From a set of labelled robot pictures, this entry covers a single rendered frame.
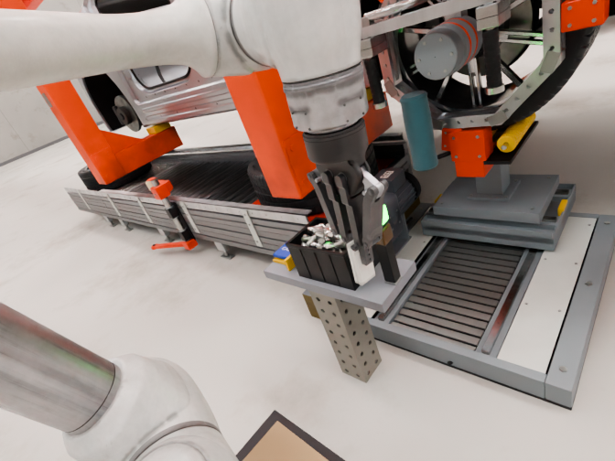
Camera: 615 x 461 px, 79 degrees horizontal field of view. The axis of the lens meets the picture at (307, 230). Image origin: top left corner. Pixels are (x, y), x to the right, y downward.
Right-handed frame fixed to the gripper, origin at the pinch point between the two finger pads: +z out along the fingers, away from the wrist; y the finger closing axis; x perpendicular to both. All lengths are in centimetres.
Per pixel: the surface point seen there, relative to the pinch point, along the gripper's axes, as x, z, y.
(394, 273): 23.1, 26.1, -17.4
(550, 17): 89, -15, -14
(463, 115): 86, 10, -38
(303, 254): 12.3, 21.9, -38.8
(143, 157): 30, 31, -266
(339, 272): 14.8, 24.5, -27.7
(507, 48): 106, -6, -34
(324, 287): 12.3, 30.5, -33.0
